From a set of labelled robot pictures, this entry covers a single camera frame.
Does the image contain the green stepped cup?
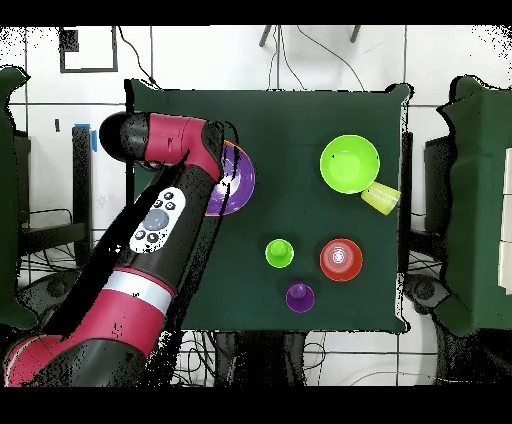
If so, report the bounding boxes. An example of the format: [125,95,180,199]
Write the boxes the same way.
[264,238,295,270]

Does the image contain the purple cup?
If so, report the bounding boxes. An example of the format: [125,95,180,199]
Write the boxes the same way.
[285,280,316,314]

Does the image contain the black box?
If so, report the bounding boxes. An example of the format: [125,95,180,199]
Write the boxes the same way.
[423,134,455,235]

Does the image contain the yellow tapered cup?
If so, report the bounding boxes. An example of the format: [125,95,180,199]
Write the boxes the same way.
[360,181,402,216]

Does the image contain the purple bowl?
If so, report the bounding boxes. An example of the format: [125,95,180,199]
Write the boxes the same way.
[205,141,257,217]

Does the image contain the grey office chair base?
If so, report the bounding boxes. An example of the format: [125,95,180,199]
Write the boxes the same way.
[402,273,451,315]

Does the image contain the orange-red bowl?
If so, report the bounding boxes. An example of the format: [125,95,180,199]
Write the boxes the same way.
[318,237,364,283]

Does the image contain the black stand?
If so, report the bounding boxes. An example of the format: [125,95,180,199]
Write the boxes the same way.
[15,124,95,267]

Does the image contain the dark green tablecloth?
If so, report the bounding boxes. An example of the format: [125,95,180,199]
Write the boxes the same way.
[125,78,413,335]

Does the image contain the white boxes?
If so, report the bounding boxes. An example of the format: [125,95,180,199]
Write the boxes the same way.
[497,147,512,295]

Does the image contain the dark office chair base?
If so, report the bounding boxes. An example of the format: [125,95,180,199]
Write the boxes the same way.
[17,273,81,317]

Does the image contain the blue tape strip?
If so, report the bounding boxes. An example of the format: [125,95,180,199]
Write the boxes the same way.
[73,122,98,153]

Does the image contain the green bowl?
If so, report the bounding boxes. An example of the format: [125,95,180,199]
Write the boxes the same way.
[319,134,381,196]

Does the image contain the green cloth covered table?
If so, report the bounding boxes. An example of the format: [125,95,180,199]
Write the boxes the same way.
[0,65,39,331]
[433,74,512,338]

